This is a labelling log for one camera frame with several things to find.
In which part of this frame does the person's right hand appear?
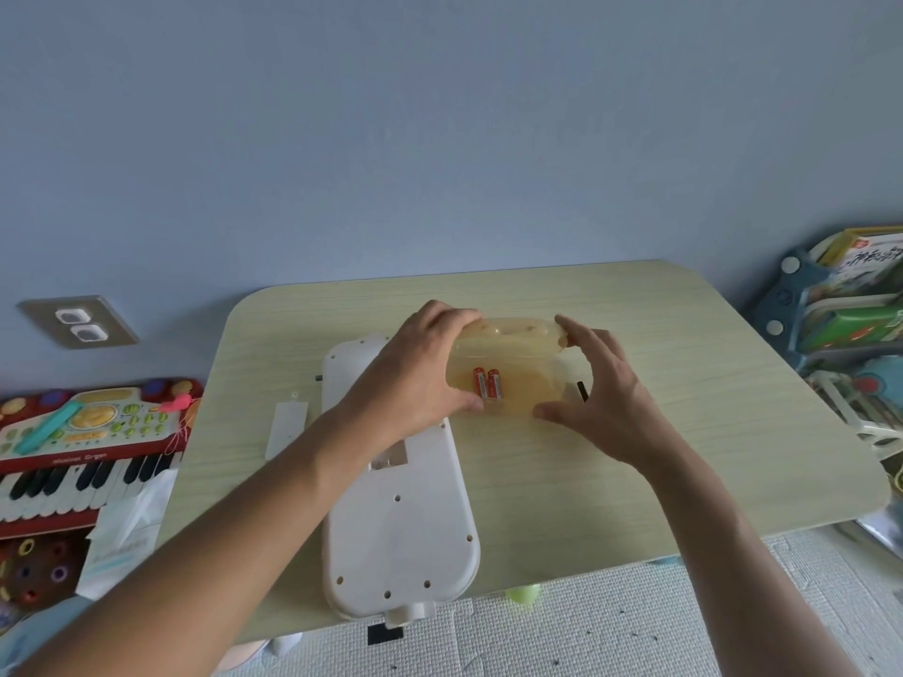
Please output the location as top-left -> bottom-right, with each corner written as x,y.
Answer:
532,315 -> 682,477

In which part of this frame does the person's left hand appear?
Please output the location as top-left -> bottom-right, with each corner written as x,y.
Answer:
337,300 -> 488,450

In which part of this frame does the green picture book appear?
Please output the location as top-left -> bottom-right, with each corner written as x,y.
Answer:
800,306 -> 903,354

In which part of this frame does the silver wall socket plate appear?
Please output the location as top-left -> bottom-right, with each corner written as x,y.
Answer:
17,295 -> 140,350

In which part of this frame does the white toy rack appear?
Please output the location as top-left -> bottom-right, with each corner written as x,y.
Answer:
804,359 -> 903,460

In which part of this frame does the person's right forearm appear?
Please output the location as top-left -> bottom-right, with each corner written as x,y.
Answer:
635,442 -> 870,677

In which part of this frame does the person's left forearm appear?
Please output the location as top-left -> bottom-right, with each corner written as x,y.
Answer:
0,407 -> 396,677

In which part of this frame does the red peg board toy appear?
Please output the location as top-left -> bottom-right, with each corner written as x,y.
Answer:
0,534 -> 91,631

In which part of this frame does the yellow picture book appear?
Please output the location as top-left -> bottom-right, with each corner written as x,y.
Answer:
817,228 -> 903,270

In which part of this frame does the white plastic toy base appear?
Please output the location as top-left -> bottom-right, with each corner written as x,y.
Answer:
320,334 -> 483,628

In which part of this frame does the white battery cover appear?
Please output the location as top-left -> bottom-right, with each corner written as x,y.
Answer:
264,390 -> 312,463

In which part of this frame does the blue children's bookshelf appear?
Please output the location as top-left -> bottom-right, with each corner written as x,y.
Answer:
749,248 -> 903,378

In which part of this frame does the white tissue pack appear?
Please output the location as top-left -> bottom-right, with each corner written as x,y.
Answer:
74,469 -> 179,601

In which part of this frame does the red toy keyboard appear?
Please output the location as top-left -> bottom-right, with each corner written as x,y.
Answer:
0,377 -> 206,541

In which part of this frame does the white picture book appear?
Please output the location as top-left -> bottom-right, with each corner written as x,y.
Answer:
832,234 -> 903,293

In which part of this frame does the translucent plastic container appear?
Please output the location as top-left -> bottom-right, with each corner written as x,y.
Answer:
446,317 -> 598,421

